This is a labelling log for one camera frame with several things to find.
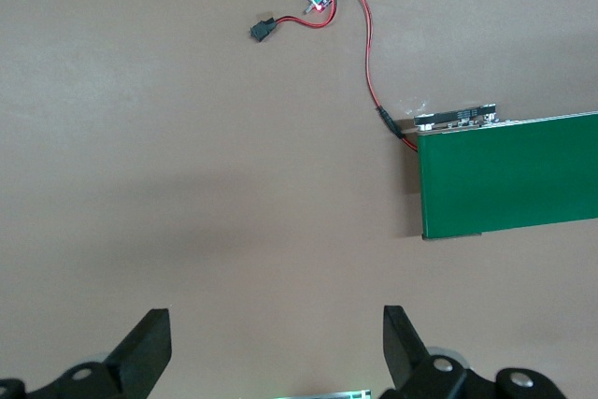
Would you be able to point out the green conveyor belt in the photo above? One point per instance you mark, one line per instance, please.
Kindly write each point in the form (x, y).
(509, 175)

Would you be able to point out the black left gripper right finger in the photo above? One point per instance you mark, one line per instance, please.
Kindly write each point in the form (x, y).
(420, 366)

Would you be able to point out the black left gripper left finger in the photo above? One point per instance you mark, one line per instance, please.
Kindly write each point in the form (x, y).
(131, 361)

